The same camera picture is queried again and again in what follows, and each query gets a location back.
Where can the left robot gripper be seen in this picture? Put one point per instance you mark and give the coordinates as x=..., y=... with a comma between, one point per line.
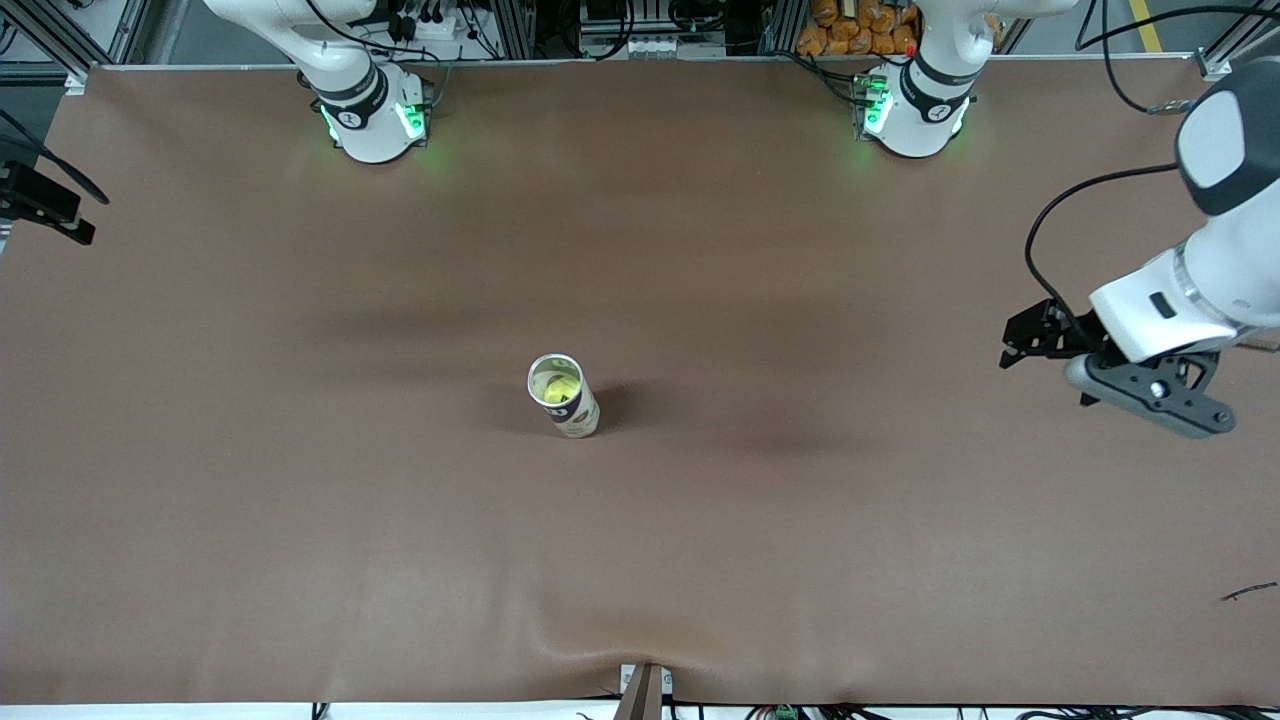
x=1062, y=335

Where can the clear Wilson tennis ball can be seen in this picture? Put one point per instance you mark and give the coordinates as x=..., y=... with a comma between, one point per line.
x=580, y=415

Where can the yellow tennis ball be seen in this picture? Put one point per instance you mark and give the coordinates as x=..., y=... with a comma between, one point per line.
x=558, y=385

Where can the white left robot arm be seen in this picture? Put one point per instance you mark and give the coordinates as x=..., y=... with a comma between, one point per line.
x=925, y=115

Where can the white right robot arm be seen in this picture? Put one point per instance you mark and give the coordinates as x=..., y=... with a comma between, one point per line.
x=360, y=120

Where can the small black twig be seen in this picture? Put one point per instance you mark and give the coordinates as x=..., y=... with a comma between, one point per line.
x=1250, y=591

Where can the pile of orange objects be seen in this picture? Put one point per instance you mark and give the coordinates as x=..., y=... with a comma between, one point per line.
x=860, y=28

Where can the white power strip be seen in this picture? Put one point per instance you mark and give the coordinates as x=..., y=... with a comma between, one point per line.
x=430, y=25

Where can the small green connector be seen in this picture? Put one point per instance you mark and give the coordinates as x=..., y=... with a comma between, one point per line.
x=785, y=712

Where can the brown table cover mat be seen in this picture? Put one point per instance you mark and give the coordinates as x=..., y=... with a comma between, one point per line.
x=640, y=550

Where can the white electrical terminal block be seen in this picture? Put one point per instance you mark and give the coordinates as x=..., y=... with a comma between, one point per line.
x=652, y=46

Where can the aluminium frame profile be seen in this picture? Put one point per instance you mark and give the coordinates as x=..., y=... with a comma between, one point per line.
x=1235, y=45
x=60, y=40

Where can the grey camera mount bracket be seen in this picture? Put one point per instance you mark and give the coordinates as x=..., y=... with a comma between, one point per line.
x=645, y=690

